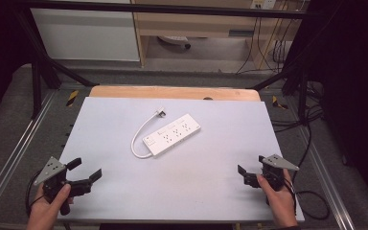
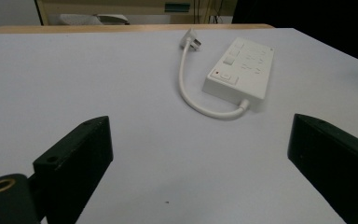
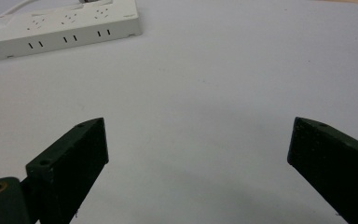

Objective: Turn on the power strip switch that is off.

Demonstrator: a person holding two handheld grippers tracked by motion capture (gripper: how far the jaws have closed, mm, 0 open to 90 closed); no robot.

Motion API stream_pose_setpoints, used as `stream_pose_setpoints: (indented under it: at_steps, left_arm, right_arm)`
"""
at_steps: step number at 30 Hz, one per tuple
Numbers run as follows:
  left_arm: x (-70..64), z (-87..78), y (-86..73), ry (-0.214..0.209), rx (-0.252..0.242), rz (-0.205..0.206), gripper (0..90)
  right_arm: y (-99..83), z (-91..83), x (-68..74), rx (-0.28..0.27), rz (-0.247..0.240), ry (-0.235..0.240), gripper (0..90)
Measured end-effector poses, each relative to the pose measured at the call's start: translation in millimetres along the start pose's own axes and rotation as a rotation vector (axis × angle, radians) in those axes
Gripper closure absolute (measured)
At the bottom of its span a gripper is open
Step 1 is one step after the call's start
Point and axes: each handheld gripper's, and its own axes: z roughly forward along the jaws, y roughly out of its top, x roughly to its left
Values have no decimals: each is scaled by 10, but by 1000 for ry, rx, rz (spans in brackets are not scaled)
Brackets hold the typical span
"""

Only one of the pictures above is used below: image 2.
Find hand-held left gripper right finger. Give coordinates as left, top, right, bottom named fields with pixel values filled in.
left=287, top=113, right=358, bottom=224

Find white power strip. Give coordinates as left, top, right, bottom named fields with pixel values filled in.
left=201, top=37, right=275, bottom=105

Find white power plug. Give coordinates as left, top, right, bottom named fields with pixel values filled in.
left=180, top=28, right=203, bottom=50

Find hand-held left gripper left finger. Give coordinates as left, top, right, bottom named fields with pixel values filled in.
left=33, top=115, right=114, bottom=224

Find white power cable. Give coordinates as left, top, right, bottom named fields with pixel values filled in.
left=178, top=40, right=251, bottom=120

